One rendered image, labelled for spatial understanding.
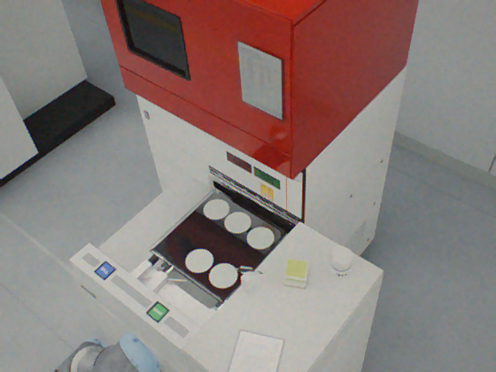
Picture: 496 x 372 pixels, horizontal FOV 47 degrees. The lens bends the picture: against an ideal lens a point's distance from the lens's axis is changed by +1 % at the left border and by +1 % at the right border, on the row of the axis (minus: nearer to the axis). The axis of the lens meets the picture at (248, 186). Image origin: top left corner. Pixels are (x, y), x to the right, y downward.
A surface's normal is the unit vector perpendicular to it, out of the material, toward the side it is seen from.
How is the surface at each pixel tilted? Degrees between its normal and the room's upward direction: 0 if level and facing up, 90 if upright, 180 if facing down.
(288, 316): 0
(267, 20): 90
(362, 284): 0
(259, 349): 0
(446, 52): 90
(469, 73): 90
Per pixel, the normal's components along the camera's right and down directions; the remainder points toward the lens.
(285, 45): -0.63, 0.61
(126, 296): -0.06, -0.66
